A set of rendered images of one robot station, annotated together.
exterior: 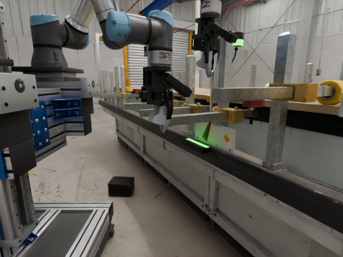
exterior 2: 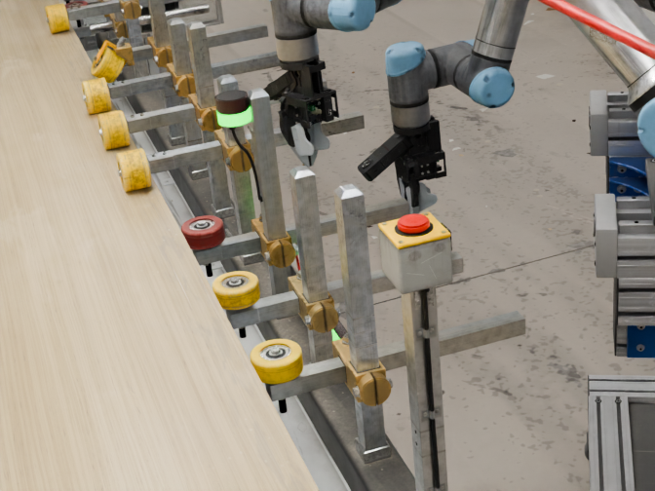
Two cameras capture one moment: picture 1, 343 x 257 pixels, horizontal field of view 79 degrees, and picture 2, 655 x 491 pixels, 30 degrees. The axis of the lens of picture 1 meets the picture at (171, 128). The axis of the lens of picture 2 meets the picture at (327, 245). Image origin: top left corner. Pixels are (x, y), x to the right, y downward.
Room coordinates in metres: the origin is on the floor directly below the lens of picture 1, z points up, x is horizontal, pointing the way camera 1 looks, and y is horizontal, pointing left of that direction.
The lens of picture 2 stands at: (2.86, 0.34, 1.90)
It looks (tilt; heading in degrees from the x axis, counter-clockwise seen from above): 27 degrees down; 193
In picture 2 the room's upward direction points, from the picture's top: 6 degrees counter-clockwise
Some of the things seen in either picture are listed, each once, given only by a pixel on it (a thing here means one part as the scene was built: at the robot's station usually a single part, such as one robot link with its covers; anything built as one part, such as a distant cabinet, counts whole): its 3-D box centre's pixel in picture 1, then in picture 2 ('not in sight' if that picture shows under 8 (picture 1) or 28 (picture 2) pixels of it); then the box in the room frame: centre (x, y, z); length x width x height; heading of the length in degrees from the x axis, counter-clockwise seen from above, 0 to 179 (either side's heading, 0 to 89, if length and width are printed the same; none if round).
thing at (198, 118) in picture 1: (217, 116); (302, 232); (0.79, -0.18, 0.84); 0.43 x 0.03 x 0.04; 118
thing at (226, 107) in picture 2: (236, 36); (232, 101); (0.88, -0.25, 1.15); 0.06 x 0.06 x 0.02
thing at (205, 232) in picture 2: (251, 110); (206, 248); (0.88, -0.35, 0.85); 0.08 x 0.08 x 0.11
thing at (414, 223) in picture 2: not in sight; (413, 226); (1.53, 0.15, 1.22); 0.04 x 0.04 x 0.02
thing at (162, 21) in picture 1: (159, 32); (407, 73); (0.68, 0.04, 1.12); 0.09 x 0.08 x 0.11; 120
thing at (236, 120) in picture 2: (235, 43); (234, 114); (0.88, -0.25, 1.12); 0.06 x 0.06 x 0.02
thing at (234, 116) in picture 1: (226, 114); (272, 242); (0.84, -0.23, 0.85); 0.13 x 0.06 x 0.05; 28
